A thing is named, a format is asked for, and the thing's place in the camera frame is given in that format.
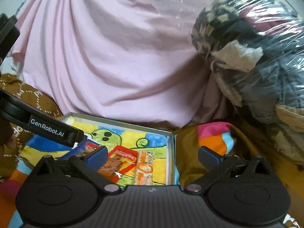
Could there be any red snack packet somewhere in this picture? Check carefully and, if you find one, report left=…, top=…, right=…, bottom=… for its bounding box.
left=98, top=146, right=138, bottom=183

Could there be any grey cardboard box tray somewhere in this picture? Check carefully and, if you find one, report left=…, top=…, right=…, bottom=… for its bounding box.
left=59, top=113, right=175, bottom=185

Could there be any colourful cartoon blanket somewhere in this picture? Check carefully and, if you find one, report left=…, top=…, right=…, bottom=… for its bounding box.
left=1, top=122, right=303, bottom=227

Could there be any brown patterned pillow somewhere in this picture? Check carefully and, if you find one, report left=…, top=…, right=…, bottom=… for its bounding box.
left=1, top=74, right=62, bottom=179

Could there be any orange white snack packet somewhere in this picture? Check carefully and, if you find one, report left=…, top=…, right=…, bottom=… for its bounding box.
left=134, top=151, right=154, bottom=186

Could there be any pink bed sheet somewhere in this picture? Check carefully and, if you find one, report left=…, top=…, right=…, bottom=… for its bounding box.
left=12, top=0, right=227, bottom=130

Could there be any clear bag of clothes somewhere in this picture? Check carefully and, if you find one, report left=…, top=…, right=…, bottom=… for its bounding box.
left=191, top=0, right=304, bottom=167

